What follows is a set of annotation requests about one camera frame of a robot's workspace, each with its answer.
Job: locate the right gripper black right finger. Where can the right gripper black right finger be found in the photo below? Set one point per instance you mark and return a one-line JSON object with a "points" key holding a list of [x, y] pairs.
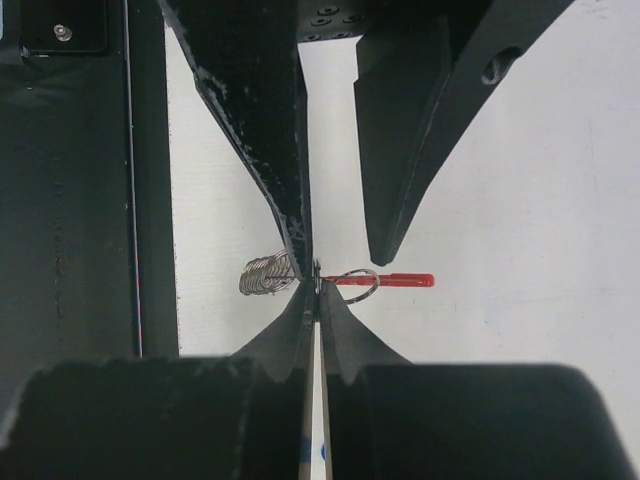
{"points": [[388, 418]]}

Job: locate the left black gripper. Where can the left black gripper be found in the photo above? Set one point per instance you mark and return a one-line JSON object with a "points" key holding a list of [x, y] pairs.
{"points": [[425, 69]]}

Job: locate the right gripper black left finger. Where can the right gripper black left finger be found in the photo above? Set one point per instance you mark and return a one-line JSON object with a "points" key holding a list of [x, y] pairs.
{"points": [[235, 417]]}

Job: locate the keyring with red tag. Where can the keyring with red tag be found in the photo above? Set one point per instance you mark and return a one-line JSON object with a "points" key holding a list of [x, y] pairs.
{"points": [[273, 273]]}

